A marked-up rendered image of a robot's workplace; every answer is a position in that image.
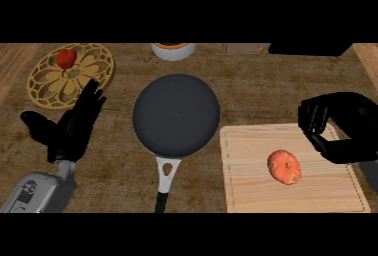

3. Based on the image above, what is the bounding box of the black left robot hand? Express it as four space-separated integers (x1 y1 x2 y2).
20 78 108 164

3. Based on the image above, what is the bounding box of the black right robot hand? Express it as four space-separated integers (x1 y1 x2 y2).
297 91 378 165

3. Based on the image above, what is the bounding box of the orange squash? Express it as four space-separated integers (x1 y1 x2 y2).
266 149 303 186

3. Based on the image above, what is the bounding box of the pale wooden cutting board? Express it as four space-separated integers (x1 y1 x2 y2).
219 122 374 214

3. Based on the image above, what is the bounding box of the dark grey frying pan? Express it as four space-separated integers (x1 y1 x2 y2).
132 73 222 214

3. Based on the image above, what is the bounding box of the yellow flower-pattern trivet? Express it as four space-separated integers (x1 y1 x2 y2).
25 42 117 110

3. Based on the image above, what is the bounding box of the red bell pepper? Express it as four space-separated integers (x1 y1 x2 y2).
55 48 79 70

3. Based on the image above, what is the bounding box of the black appliance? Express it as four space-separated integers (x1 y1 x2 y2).
268 42 355 57

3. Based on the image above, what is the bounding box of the white cup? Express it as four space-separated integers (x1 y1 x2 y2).
149 42 198 62

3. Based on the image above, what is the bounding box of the pinkish flat box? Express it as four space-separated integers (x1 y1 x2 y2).
226 42 266 55

